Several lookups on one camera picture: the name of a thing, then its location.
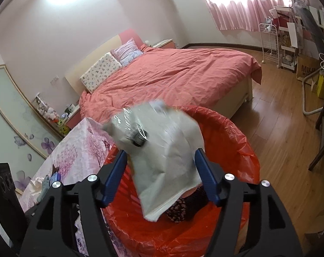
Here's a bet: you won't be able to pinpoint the cardboard box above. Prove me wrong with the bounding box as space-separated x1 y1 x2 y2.
296 54 320 81

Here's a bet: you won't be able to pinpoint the blue tissue pack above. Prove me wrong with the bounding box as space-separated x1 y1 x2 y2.
49 172 61 186

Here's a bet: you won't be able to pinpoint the striped pink pillow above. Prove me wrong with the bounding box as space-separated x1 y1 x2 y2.
110 38 143 66

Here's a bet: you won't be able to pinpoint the black white patterned cloth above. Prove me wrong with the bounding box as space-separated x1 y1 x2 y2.
165 197 202 223

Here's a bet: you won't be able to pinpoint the floral purple table cloth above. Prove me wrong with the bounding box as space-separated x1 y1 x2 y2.
18 117 131 257

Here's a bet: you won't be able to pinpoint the red lined laundry basket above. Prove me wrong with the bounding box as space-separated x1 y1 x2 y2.
103 106 260 256

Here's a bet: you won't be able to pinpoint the grey green sock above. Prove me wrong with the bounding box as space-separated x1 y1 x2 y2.
36 175 50 203

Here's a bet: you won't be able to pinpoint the salmon pink bed duvet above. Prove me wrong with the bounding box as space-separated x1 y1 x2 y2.
79 45 262 123

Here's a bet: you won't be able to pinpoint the sliding glass wardrobe doors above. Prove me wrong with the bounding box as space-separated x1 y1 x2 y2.
0 65 62 191

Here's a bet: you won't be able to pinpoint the right nightstand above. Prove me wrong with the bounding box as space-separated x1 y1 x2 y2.
152 39 176 49

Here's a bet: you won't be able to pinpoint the white plastic mailer bag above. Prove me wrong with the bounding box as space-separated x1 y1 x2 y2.
103 100 204 222

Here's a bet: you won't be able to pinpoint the beige pink headboard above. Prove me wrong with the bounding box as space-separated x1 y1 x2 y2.
65 28 144 96

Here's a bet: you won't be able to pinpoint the white wire rack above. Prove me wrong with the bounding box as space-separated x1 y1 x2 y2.
259 17 280 68

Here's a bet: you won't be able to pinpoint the floral white pillow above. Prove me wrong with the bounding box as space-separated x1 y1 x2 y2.
80 52 122 93

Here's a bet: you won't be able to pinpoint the pink window curtains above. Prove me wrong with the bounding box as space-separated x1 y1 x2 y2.
195 0 310 32

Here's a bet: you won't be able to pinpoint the plush toy shelf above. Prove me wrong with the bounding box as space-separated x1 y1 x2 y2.
33 93 70 137

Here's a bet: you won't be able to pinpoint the cluttered desk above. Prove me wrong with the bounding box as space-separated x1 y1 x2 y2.
269 0 324 54

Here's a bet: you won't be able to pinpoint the pink left nightstand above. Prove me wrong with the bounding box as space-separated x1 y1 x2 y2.
65 105 81 129

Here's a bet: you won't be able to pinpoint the white rolling cart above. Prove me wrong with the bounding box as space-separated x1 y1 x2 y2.
279 26 298 72

